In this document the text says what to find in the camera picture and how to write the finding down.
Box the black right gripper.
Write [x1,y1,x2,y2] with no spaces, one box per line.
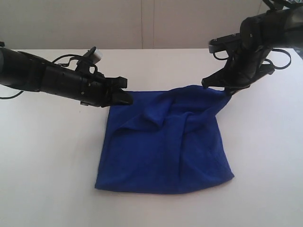
[201,48,274,96]

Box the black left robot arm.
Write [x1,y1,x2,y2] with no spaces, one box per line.
[0,47,133,107]

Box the blue microfiber towel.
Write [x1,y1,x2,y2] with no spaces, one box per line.
[95,85,234,194]

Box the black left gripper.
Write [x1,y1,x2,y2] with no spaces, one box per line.
[40,64,133,107]

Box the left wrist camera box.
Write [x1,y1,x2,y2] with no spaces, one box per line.
[83,46,103,64]

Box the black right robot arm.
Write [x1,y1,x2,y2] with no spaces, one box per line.
[201,7,303,95]

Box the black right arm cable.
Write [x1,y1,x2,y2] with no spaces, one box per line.
[213,0,292,70]

